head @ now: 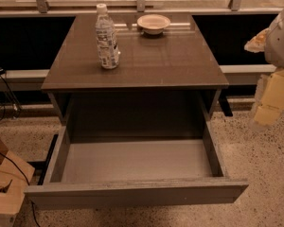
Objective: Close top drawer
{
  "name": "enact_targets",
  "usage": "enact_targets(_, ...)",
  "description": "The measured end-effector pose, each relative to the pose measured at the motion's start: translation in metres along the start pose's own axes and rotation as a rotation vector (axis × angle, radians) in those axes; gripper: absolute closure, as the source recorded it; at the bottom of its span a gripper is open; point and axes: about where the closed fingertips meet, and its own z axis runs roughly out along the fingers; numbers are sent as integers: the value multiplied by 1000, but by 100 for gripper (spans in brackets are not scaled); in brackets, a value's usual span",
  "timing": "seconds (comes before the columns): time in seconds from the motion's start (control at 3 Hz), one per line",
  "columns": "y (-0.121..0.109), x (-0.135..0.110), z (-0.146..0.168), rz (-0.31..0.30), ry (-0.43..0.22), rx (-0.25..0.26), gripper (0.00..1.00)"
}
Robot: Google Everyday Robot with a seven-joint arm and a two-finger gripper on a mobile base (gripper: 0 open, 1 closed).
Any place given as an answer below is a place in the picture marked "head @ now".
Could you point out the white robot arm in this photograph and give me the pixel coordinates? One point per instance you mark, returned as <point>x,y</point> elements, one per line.
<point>269,95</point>

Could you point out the clear plastic water bottle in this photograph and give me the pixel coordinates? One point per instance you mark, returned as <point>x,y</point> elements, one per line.
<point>106,39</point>

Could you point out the grey drawer cabinet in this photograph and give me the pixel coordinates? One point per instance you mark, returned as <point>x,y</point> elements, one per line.
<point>178,59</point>

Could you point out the white ceramic bowl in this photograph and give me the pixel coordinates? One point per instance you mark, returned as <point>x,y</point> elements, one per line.
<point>153,24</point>

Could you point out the grey top drawer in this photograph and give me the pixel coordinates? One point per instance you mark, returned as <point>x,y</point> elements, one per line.
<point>99,173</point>

